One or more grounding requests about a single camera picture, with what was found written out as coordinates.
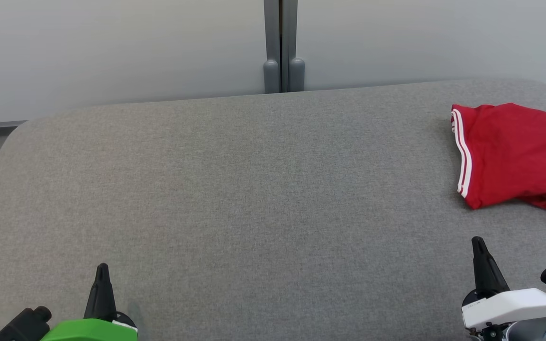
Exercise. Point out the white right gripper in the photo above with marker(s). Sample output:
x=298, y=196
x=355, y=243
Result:
x=510, y=308

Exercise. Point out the red basketball jersey number 23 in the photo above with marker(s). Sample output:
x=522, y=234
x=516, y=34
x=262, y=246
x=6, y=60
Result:
x=514, y=151

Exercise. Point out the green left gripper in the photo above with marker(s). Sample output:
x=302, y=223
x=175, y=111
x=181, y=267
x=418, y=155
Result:
x=93, y=331

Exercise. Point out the grey fabric sofa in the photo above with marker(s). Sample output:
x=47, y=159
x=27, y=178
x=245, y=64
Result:
x=254, y=213

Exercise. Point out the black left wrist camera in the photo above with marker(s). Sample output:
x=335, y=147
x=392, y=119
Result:
x=22, y=324

